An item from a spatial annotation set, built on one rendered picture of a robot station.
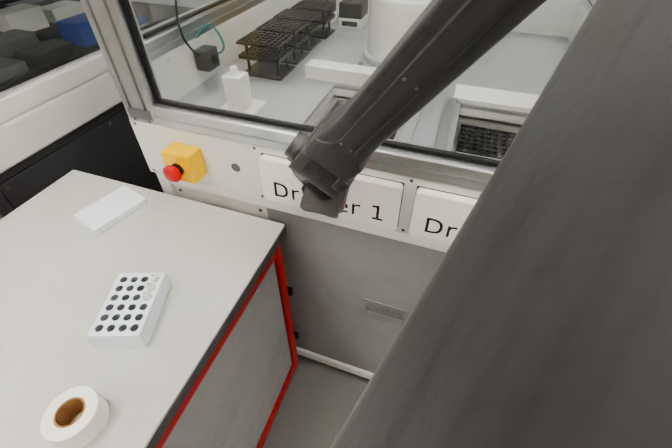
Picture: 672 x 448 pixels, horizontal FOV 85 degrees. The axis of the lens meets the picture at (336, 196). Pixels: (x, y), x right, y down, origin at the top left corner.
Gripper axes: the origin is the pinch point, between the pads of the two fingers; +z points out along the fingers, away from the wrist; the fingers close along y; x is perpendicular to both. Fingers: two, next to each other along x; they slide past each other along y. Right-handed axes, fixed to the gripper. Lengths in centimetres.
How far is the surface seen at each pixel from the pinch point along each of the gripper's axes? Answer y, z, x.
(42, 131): 0, 9, 83
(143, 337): -31.8, -8.4, 22.6
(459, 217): 1.8, 1.6, -22.4
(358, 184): 3.2, 0.0, -3.5
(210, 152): 3.5, 2.8, 30.0
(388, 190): 3.3, -0.2, -9.2
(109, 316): -30.5, -9.0, 29.5
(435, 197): 3.7, -1.0, -17.5
